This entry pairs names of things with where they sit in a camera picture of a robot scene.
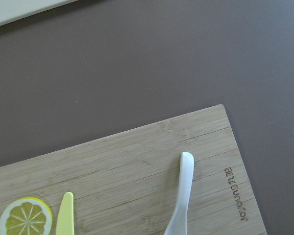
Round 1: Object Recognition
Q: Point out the white ceramic spoon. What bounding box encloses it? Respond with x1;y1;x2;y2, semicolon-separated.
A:
164;152;195;235

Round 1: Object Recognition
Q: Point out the single lemon slice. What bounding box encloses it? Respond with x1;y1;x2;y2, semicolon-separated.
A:
0;197;53;235

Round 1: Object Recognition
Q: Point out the cream serving tray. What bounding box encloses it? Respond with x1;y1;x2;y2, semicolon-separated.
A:
0;0;74;26

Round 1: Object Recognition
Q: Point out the bamboo cutting board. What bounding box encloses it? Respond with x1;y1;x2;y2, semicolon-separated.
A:
0;104;267;235

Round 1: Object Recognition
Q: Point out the yellow plastic knife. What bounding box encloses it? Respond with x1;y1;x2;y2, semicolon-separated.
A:
55;192;74;235

